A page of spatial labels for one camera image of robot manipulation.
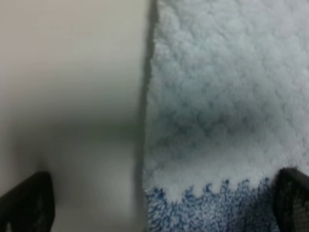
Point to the blue white striped towel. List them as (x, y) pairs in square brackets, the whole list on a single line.
[(227, 108)]

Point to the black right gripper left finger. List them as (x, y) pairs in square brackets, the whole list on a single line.
[(30, 206)]

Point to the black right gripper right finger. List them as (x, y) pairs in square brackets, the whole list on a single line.
[(291, 200)]

